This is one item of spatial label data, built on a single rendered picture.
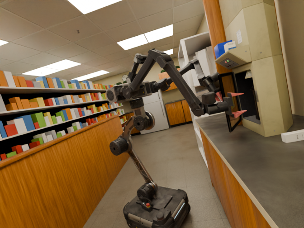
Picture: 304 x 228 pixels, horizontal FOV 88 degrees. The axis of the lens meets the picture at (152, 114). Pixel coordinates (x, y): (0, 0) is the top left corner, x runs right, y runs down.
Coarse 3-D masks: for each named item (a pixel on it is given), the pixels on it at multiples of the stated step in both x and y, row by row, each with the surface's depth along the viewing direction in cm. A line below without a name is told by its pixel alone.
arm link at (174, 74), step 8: (160, 56) 92; (160, 64) 93; (168, 64) 92; (168, 72) 95; (176, 72) 93; (176, 80) 94; (184, 80) 94; (184, 88) 93; (184, 96) 94; (192, 96) 92; (192, 104) 92; (200, 104) 95
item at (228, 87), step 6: (222, 78) 104; (228, 78) 114; (228, 84) 113; (228, 90) 111; (234, 90) 122; (222, 96) 102; (234, 96) 120; (234, 102) 118; (234, 108) 117; (234, 120) 113; (228, 126) 104
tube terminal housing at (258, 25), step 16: (240, 16) 93; (256, 16) 88; (272, 16) 95; (256, 32) 89; (272, 32) 93; (256, 48) 90; (272, 48) 91; (256, 64) 92; (272, 64) 90; (256, 80) 93; (272, 80) 92; (272, 96) 93; (288, 96) 104; (272, 112) 94; (288, 112) 101; (256, 128) 105; (272, 128) 95; (288, 128) 99
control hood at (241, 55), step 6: (234, 48) 92; (240, 48) 92; (246, 48) 91; (228, 54) 96; (234, 54) 92; (240, 54) 92; (246, 54) 92; (216, 60) 119; (222, 60) 112; (234, 60) 100; (240, 60) 95; (246, 60) 92; (234, 66) 110
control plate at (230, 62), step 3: (225, 60) 108; (228, 60) 105; (231, 60) 102; (222, 63) 117; (225, 63) 114; (228, 63) 110; (231, 63) 107; (234, 63) 104; (225, 66) 120; (231, 66) 113
